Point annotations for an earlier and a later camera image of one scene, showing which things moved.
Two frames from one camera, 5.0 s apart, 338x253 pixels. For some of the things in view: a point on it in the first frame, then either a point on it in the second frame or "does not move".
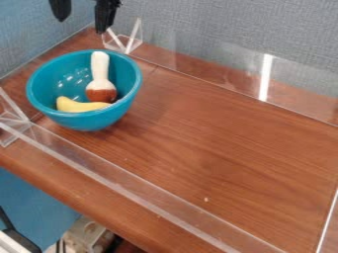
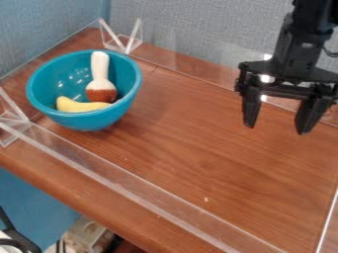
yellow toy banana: [66, 105] does not move
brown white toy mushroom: [100, 90] does not move
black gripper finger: [60, 8] -> [251, 97]
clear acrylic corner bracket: [120, 42] does not move
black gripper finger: [104, 13] -> [310, 111]
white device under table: [85, 236] does not move
